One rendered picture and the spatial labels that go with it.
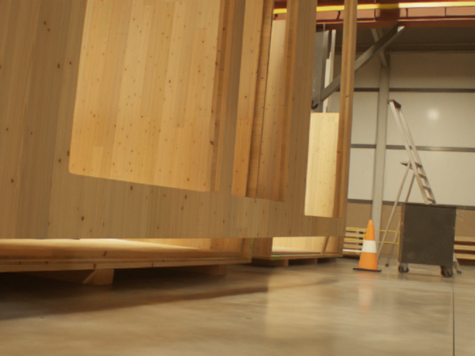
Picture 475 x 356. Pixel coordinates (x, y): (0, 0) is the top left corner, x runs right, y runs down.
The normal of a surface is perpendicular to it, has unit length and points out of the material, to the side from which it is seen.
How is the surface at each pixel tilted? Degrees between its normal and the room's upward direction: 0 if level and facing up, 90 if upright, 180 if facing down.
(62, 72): 90
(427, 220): 90
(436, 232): 90
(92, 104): 90
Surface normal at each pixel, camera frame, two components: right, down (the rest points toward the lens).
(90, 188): 0.89, 0.04
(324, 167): -0.34, -0.12
